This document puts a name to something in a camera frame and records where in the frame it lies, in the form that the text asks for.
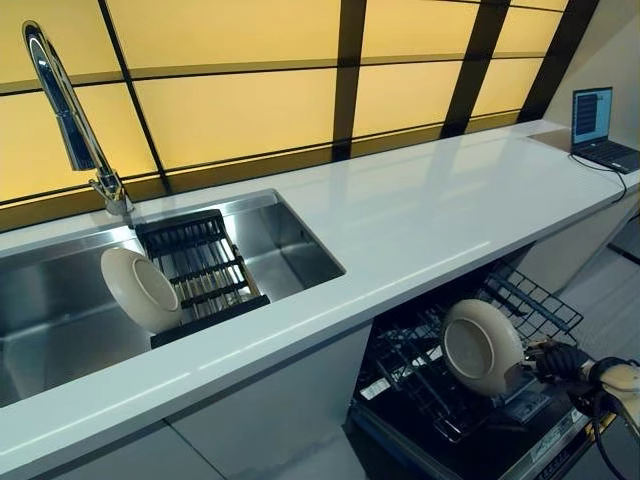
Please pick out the right robot hand black glove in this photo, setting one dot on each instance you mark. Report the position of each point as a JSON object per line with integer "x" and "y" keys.
{"x": 562, "y": 362}

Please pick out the beige round plate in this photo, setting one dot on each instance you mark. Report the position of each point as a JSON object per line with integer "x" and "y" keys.
{"x": 477, "y": 350}
{"x": 142, "y": 290}

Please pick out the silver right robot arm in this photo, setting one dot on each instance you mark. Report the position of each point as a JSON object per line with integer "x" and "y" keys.
{"x": 622, "y": 385}

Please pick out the white cabinet side panel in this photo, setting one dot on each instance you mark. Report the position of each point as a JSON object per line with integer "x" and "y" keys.
{"x": 575, "y": 255}

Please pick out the open dark laptop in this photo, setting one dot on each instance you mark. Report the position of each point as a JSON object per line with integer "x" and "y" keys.
{"x": 592, "y": 115}

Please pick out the white cabinet door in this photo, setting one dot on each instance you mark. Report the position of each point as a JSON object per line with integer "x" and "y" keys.
{"x": 140, "y": 460}
{"x": 280, "y": 400}

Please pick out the black sink dish rack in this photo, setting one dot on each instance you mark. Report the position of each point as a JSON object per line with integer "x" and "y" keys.
{"x": 205, "y": 270}

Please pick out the yellow backlit panel window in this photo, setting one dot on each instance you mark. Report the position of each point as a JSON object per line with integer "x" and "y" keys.
{"x": 240, "y": 110}

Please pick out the stainless steel sink basin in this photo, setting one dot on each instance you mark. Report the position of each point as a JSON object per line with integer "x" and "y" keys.
{"x": 60, "y": 320}

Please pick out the chrome gooseneck kitchen faucet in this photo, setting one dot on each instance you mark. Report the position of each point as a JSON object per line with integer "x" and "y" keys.
{"x": 65, "y": 115}

